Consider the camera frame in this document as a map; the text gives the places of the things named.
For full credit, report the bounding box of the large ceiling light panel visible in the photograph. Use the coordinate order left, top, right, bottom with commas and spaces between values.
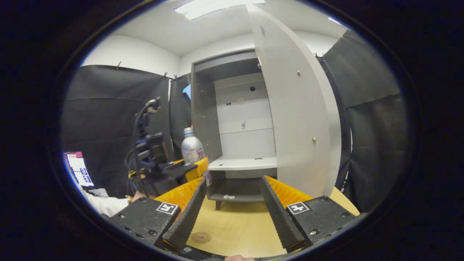
174, 0, 266, 21

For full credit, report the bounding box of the white cabinet shelf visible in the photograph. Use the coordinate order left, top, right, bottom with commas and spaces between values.
208, 156, 278, 171

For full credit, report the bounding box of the bright display screen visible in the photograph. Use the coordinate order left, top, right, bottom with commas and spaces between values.
63, 151, 95, 188

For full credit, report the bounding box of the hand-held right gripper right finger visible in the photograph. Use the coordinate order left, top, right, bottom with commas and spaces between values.
261, 176, 361, 253

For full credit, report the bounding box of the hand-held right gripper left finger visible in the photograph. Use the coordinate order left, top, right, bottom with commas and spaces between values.
109, 177, 208, 251

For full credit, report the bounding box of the silver and pink bottle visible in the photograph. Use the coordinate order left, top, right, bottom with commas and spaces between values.
181, 127, 212, 187

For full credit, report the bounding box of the grey cabinet door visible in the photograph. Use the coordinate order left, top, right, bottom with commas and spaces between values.
246, 4, 342, 198

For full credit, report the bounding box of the grey cabinet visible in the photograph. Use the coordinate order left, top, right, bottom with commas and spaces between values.
190, 49, 278, 211

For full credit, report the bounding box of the round brown coaster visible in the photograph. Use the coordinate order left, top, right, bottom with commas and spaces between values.
191, 232, 212, 244

